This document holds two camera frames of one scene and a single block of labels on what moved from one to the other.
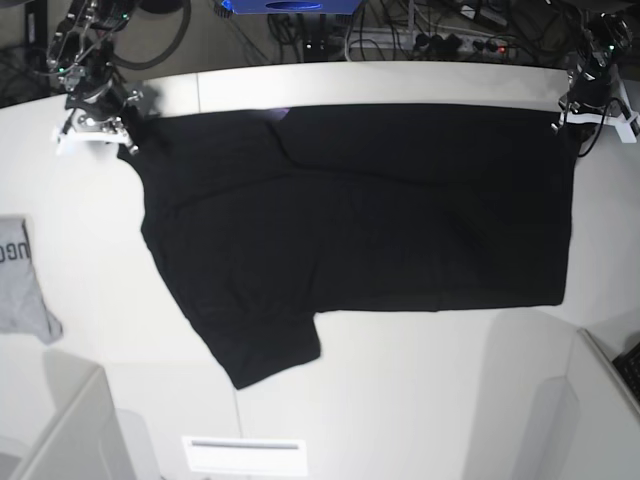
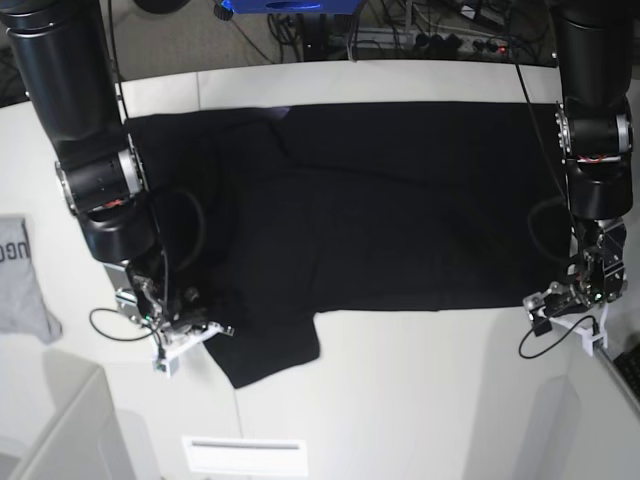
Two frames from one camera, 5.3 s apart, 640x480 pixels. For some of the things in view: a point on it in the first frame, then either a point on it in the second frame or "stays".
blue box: (290, 6) stays
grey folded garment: (23, 308) stays
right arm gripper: (98, 100) to (191, 317)
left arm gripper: (590, 93) to (596, 274)
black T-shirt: (259, 219) stays
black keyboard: (628, 363) stays
